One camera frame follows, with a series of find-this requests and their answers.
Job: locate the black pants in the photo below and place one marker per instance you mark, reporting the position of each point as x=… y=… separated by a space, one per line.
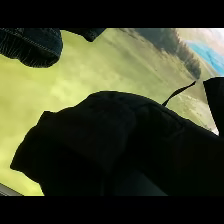
x=110 y=140

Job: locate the blue jeans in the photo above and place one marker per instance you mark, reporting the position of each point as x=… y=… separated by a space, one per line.
x=31 y=46

